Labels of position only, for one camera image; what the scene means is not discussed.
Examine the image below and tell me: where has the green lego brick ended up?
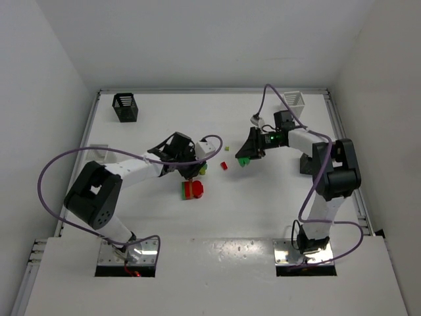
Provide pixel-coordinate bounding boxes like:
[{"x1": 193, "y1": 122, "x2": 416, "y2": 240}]
[{"x1": 237, "y1": 157, "x2": 251, "y2": 167}]

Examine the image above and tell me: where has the multicolour lego stack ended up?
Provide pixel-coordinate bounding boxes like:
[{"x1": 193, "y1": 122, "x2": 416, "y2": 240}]
[{"x1": 199, "y1": 163, "x2": 208, "y2": 176}]

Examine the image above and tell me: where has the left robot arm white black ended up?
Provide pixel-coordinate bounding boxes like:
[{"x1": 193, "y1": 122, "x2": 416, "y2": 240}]
[{"x1": 64, "y1": 132, "x2": 206, "y2": 258}]

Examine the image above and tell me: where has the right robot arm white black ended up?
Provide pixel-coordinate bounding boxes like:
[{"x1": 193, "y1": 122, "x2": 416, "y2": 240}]
[{"x1": 235, "y1": 111, "x2": 361, "y2": 254}]

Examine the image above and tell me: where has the small red sloped lego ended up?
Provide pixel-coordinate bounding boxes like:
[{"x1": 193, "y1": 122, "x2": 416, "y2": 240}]
[{"x1": 220, "y1": 161, "x2": 228, "y2": 171}]

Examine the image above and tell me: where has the red green brown lego stack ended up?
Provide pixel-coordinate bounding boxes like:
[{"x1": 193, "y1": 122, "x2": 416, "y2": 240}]
[{"x1": 182, "y1": 180, "x2": 204, "y2": 200}]

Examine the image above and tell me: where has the black slotted container right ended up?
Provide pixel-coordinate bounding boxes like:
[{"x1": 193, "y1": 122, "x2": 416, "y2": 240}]
[{"x1": 299, "y1": 153, "x2": 314, "y2": 176}]

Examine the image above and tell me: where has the black slotted container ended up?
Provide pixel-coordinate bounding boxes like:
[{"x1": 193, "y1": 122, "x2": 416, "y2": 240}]
[
  {"x1": 112, "y1": 93, "x2": 138, "y2": 122},
  {"x1": 299, "y1": 153, "x2": 314, "y2": 176}
]

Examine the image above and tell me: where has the white slotted container far right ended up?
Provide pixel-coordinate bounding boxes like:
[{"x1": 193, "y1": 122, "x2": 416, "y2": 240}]
[{"x1": 281, "y1": 91, "x2": 305, "y2": 119}]

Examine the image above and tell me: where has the white slotted container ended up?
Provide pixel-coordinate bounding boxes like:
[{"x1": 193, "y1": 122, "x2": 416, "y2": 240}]
[
  {"x1": 85, "y1": 144, "x2": 117, "y2": 165},
  {"x1": 281, "y1": 91, "x2": 305, "y2": 119}
]

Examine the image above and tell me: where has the black slotted container far left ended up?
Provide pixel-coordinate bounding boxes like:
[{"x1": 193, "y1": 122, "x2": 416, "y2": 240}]
[{"x1": 112, "y1": 93, "x2": 138, "y2": 122}]

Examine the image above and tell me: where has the white slotted container near left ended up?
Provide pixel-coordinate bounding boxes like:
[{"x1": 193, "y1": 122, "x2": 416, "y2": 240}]
[{"x1": 85, "y1": 144, "x2": 117, "y2": 165}]

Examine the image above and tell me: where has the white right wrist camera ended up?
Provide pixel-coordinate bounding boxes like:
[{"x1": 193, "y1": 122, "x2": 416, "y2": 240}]
[{"x1": 250, "y1": 113, "x2": 265, "y2": 128}]

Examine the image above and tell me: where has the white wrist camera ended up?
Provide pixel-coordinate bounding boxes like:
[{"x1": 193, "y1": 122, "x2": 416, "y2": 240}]
[
  {"x1": 195, "y1": 141, "x2": 216, "y2": 160},
  {"x1": 250, "y1": 113, "x2": 265, "y2": 128}
]

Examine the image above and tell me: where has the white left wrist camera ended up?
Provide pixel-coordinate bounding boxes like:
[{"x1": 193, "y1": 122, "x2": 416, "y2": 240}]
[{"x1": 195, "y1": 141, "x2": 216, "y2": 160}]

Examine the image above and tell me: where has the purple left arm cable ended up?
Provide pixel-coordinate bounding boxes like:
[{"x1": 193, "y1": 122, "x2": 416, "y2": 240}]
[{"x1": 37, "y1": 134, "x2": 224, "y2": 264}]

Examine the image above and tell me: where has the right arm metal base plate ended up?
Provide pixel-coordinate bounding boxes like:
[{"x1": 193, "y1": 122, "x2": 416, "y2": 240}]
[{"x1": 272, "y1": 237, "x2": 335, "y2": 266}]

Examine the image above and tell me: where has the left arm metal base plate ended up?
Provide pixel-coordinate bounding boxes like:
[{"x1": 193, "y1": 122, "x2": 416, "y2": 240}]
[{"x1": 97, "y1": 238, "x2": 160, "y2": 267}]

